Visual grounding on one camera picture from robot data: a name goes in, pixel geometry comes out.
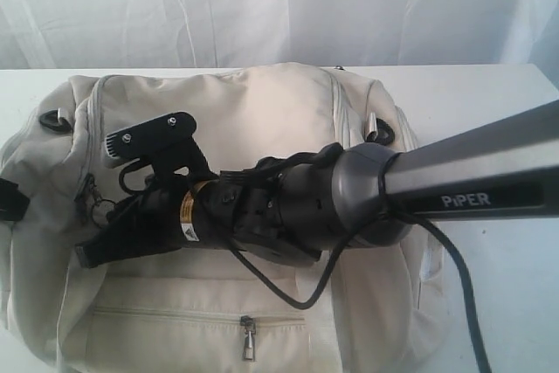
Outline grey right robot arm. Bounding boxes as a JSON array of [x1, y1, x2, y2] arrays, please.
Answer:
[[75, 102, 558, 268]]

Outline cream duffel bag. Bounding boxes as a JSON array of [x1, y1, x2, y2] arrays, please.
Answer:
[[1, 63, 446, 372]]

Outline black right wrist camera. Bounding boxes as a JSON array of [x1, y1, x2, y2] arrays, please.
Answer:
[[101, 111, 210, 181]]

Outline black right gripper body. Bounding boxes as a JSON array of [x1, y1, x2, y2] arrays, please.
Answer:
[[111, 174, 241, 255]]

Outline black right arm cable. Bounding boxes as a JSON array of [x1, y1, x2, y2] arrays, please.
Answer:
[[117, 158, 486, 373]]

